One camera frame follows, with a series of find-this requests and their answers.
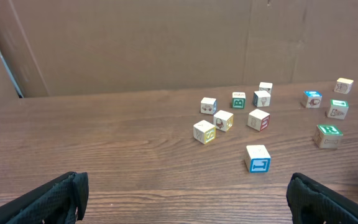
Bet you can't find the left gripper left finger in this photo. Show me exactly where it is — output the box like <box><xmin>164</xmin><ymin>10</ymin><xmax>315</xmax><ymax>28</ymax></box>
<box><xmin>0</xmin><ymin>172</ymin><xmax>89</xmax><ymax>224</ymax></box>

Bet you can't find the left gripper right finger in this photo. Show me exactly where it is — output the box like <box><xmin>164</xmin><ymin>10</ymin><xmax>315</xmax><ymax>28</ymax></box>
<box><xmin>286</xmin><ymin>173</ymin><xmax>358</xmax><ymax>224</ymax></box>

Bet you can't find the green R block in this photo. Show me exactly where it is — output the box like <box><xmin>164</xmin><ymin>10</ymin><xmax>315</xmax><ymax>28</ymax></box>
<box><xmin>313</xmin><ymin>124</ymin><xmax>344</xmax><ymax>149</ymax></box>

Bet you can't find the wooden block blue front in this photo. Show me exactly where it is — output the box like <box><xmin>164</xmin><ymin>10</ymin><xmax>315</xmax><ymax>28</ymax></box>
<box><xmin>244</xmin><ymin>145</ymin><xmax>271</xmax><ymax>173</ymax></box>

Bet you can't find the wooden block red side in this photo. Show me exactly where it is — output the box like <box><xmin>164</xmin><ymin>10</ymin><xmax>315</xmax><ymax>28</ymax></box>
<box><xmin>247</xmin><ymin>109</ymin><xmax>270</xmax><ymax>131</ymax></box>

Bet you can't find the green L block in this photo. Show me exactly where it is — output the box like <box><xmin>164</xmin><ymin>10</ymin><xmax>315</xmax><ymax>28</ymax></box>
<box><xmin>326</xmin><ymin>99</ymin><xmax>349</xmax><ymax>119</ymax></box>

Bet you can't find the plain wooden block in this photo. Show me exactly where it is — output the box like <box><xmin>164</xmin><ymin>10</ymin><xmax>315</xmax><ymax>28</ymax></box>
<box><xmin>252</xmin><ymin>90</ymin><xmax>271</xmax><ymax>108</ymax></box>

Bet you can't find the yellow top block far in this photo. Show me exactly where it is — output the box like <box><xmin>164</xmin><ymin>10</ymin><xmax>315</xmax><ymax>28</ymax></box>
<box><xmin>334</xmin><ymin>78</ymin><xmax>354</xmax><ymax>94</ymax></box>

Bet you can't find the wooden block top blue side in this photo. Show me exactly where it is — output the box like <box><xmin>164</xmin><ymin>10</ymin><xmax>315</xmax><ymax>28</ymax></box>
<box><xmin>259</xmin><ymin>82</ymin><xmax>273</xmax><ymax>95</ymax></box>

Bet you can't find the block with green B side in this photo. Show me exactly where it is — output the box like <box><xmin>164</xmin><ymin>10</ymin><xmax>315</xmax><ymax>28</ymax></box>
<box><xmin>231</xmin><ymin>92</ymin><xmax>246</xmax><ymax>109</ymax></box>

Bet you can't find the wooden block yellow S side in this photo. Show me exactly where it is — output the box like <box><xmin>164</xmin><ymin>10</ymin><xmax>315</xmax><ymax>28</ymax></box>
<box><xmin>193</xmin><ymin>120</ymin><xmax>216</xmax><ymax>144</ymax></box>

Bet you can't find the wooden block car picture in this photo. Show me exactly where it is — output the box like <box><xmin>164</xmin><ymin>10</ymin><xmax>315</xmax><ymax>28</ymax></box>
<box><xmin>200</xmin><ymin>97</ymin><xmax>217</xmax><ymax>115</ymax></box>

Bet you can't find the cardboard backdrop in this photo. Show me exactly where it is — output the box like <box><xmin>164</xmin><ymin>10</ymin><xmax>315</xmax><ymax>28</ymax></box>
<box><xmin>0</xmin><ymin>0</ymin><xmax>358</xmax><ymax>97</ymax></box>

